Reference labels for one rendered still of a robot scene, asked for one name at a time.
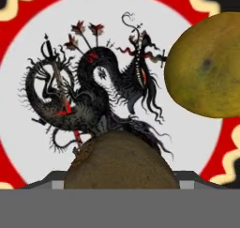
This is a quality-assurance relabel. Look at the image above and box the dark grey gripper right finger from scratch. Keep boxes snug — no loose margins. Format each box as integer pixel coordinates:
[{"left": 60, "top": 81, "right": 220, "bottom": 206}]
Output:
[{"left": 173, "top": 170, "right": 226, "bottom": 190}]

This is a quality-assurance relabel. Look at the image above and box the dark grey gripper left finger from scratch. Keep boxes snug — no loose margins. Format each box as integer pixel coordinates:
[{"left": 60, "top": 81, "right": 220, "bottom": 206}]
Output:
[{"left": 19, "top": 170, "right": 68, "bottom": 190}]

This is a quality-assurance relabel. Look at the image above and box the brown kiwi fruit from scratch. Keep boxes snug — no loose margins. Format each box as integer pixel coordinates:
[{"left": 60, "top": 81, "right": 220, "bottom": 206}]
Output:
[{"left": 63, "top": 129, "right": 181, "bottom": 190}]

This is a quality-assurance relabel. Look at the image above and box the red-rimmed white dragon plate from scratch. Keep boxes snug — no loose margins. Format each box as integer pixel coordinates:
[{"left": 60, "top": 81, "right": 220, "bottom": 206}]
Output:
[{"left": 0, "top": 0, "right": 240, "bottom": 190}]

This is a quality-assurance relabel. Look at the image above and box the yellow-green mango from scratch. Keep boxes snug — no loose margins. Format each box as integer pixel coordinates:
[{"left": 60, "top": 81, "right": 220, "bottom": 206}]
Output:
[{"left": 163, "top": 11, "right": 240, "bottom": 119}]

